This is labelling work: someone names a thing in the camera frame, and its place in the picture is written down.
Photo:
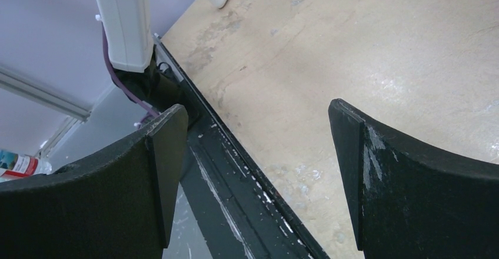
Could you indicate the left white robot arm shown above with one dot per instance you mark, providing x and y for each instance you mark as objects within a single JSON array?
[{"x": 129, "y": 54}]

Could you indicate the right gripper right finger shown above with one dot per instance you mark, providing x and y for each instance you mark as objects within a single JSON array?
[{"x": 410, "y": 199}]

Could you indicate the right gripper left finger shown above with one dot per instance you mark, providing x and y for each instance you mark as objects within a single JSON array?
[{"x": 118, "y": 202}]

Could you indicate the bottle on floor outside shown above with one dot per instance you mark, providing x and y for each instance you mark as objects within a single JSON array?
[{"x": 15, "y": 166}]

